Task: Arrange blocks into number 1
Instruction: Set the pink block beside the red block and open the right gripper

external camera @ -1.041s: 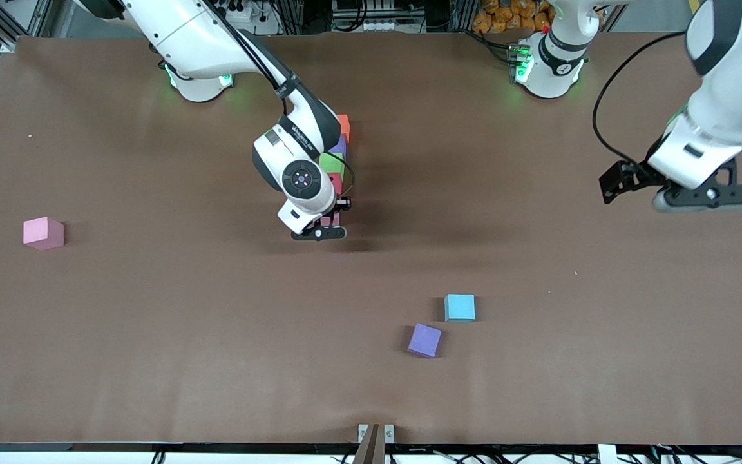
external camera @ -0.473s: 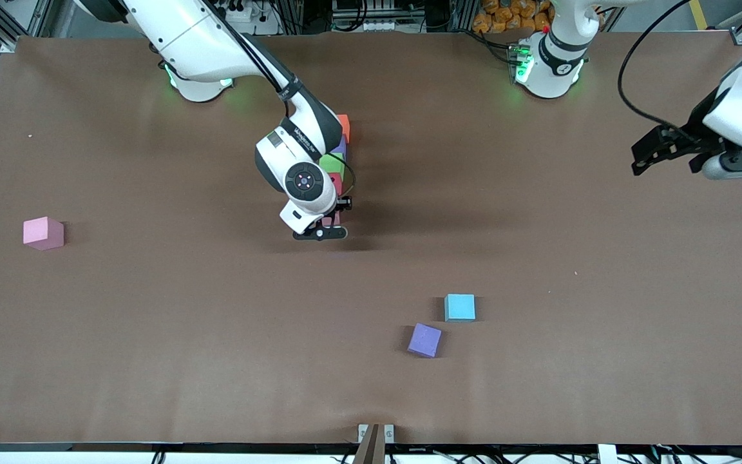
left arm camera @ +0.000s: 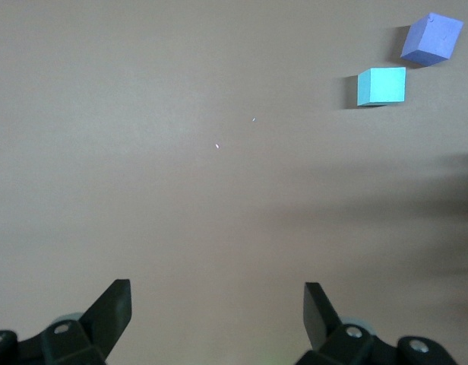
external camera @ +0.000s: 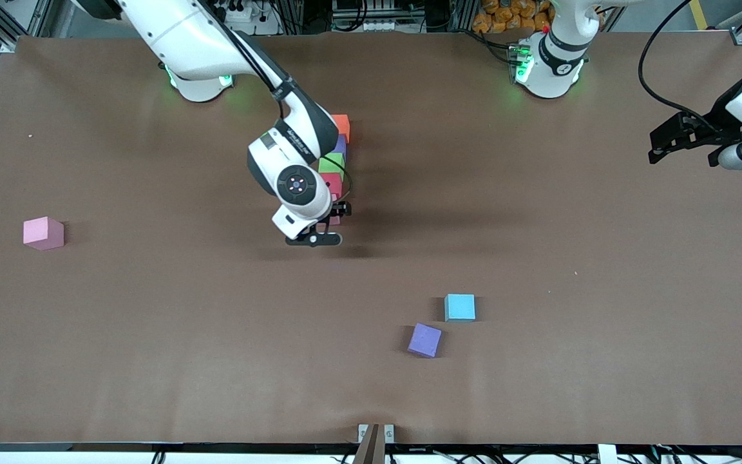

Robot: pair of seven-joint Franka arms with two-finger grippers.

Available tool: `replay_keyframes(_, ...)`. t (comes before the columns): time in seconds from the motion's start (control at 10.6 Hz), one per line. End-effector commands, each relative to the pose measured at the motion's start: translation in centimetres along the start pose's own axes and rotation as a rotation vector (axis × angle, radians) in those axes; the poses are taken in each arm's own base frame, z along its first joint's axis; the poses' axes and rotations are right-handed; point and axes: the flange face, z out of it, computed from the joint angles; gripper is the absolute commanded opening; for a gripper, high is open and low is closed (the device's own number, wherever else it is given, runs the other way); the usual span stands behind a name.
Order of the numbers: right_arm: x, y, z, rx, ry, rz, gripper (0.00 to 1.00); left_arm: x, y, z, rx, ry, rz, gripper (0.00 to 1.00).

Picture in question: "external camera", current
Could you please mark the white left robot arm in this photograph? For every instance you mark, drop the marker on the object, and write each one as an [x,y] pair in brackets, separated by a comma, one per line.
[558,64]

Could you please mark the red foam block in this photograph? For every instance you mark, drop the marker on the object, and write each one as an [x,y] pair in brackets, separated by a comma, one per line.
[329,183]

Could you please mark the purple foam block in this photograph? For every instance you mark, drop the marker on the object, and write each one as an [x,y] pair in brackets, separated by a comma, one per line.
[340,145]
[424,340]

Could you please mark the orange foam block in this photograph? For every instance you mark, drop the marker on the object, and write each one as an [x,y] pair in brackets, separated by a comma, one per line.
[342,125]

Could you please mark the small metal bracket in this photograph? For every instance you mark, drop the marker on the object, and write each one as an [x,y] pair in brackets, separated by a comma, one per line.
[389,433]
[362,433]

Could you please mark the brown wooden stick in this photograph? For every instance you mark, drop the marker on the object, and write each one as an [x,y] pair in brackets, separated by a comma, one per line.
[368,448]

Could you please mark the light blue foam block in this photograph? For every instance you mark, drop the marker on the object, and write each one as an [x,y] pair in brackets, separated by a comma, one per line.
[460,308]

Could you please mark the pile of orange bags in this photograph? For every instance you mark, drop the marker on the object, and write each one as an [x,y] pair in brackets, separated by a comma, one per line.
[506,14]

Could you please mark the white tape strip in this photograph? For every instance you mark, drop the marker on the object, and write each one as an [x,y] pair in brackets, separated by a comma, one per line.
[603,454]

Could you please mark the green foam block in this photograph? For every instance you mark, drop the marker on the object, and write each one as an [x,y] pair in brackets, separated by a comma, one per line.
[331,162]

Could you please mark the white electrical box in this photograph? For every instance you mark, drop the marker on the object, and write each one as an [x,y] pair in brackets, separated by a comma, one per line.
[358,24]

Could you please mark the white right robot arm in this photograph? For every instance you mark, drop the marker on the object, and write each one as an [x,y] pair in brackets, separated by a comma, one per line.
[190,45]

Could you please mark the white power strip with plugs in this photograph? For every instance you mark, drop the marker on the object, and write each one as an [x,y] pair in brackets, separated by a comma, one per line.
[252,16]

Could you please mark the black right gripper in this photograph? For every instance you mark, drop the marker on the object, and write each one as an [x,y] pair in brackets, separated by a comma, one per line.
[341,209]

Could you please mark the brown paper table cover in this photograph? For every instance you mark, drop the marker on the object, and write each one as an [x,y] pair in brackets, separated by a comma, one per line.
[216,361]

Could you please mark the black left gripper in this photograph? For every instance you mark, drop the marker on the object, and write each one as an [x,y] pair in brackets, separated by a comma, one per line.
[717,125]

